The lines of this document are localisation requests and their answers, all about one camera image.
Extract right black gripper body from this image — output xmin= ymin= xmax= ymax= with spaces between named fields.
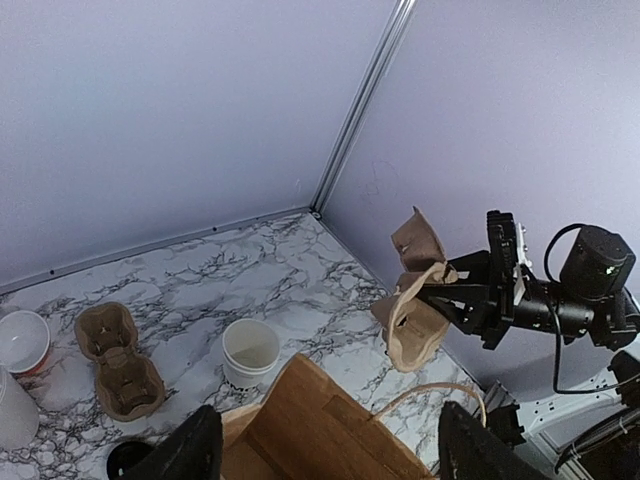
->
xmin=449 ymin=249 xmax=526 ymax=351

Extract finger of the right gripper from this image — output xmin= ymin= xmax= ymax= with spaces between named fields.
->
xmin=419 ymin=283 xmax=489 ymax=330
xmin=448 ymin=250 xmax=491 ymax=280

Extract brown paper bag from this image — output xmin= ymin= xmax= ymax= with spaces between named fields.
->
xmin=219 ymin=354 xmax=487 ymax=479

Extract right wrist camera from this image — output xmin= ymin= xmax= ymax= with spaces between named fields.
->
xmin=486 ymin=210 xmax=533 ymax=306

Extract white utensil holder cup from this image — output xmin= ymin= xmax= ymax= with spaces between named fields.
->
xmin=0 ymin=366 xmax=39 ymax=450

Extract right aluminium frame post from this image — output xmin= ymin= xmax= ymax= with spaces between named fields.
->
xmin=309 ymin=0 xmax=417 ymax=220

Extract orange white bowl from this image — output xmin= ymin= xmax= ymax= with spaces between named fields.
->
xmin=1 ymin=310 xmax=51 ymax=375

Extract cardboard cup carrier tray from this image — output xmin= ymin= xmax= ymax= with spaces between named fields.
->
xmin=74 ymin=302 xmax=165 ymax=422

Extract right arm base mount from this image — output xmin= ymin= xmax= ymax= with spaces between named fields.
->
xmin=487 ymin=401 xmax=525 ymax=448

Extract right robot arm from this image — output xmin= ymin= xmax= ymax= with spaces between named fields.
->
xmin=417 ymin=210 xmax=639 ymax=474

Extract stacked white paper cups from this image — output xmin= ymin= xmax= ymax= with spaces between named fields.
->
xmin=222 ymin=318 xmax=280 ymax=390

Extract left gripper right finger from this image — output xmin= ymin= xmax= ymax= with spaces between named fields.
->
xmin=438 ymin=401 xmax=545 ymax=480

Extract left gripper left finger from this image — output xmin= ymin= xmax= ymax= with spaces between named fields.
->
xmin=122 ymin=405 xmax=223 ymax=480

